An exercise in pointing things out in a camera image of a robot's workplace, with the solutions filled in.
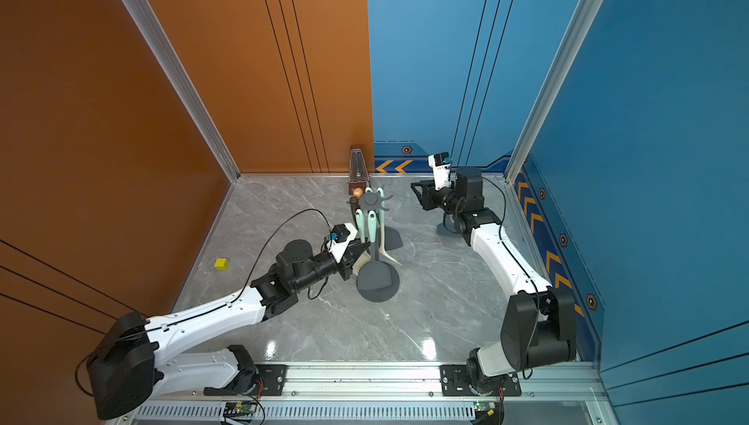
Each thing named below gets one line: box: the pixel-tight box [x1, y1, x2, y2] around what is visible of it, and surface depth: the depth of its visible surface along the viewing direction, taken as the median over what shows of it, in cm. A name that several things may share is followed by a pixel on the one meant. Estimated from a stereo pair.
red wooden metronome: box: [348, 148, 370, 195], surface depth 108 cm
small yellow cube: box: [213, 258, 230, 271], surface depth 95 cm
